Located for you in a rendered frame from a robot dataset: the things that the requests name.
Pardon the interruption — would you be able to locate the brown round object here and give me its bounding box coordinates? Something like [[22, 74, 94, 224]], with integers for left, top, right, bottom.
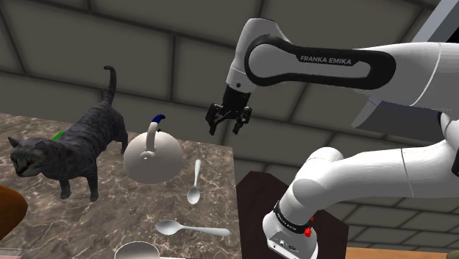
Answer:
[[0, 184, 29, 241]]

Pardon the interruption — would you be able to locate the grey tabby cat figure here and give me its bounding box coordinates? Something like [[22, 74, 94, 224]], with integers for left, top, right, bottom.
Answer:
[[7, 65, 129, 203]]

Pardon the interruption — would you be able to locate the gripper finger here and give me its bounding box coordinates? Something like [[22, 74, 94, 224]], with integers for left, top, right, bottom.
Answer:
[[232, 107, 252, 135], [204, 103, 227, 136]]

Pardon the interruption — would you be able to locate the white kettle with blue handle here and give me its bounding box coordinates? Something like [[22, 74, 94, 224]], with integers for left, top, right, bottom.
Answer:
[[123, 113, 184, 185]]

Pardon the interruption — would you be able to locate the silver spoon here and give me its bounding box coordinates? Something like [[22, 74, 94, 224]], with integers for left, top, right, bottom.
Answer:
[[154, 219, 232, 237], [186, 159, 202, 205]]

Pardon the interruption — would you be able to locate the white round bowl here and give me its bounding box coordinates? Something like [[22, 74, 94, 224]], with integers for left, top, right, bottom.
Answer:
[[113, 241, 161, 259]]

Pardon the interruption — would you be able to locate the dark robot stand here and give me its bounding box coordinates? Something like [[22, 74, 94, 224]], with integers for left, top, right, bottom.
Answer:
[[235, 170, 350, 259]]

